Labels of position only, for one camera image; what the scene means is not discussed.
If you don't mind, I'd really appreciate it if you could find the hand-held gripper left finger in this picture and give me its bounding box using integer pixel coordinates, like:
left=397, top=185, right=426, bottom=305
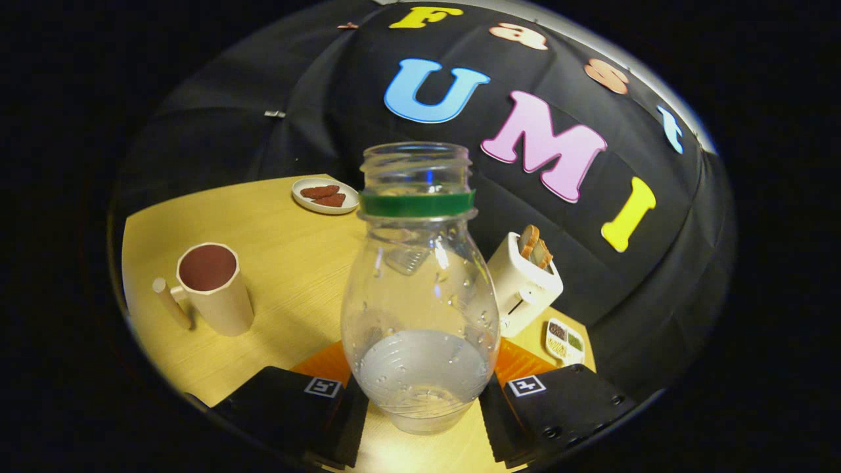
left=210, top=358, right=370, bottom=468

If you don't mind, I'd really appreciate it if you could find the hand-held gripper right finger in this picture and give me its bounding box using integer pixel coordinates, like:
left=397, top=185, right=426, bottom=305
left=478, top=357, right=637, bottom=468

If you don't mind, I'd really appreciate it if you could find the clear plastic juice bottle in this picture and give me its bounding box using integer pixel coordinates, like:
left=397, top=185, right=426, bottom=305
left=340, top=142, right=501, bottom=436

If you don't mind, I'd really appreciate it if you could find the beige cup with handle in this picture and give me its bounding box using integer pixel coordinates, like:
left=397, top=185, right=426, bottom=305
left=152, top=242, right=256, bottom=338

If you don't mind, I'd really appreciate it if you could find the white divided condiment dish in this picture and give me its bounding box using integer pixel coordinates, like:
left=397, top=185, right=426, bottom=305
left=545, top=318, right=586, bottom=366

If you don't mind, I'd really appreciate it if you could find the white toaster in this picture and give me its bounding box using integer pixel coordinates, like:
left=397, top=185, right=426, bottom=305
left=487, top=231, right=564, bottom=338

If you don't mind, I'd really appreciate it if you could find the clear glass mug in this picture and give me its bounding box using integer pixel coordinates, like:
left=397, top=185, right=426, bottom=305
left=384, top=244, right=422, bottom=277

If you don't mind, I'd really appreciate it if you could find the wooden table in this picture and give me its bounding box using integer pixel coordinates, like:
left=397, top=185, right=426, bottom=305
left=122, top=173, right=597, bottom=473

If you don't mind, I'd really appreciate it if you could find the white round plate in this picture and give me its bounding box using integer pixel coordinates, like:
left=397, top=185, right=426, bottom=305
left=292, top=177, right=361, bottom=215

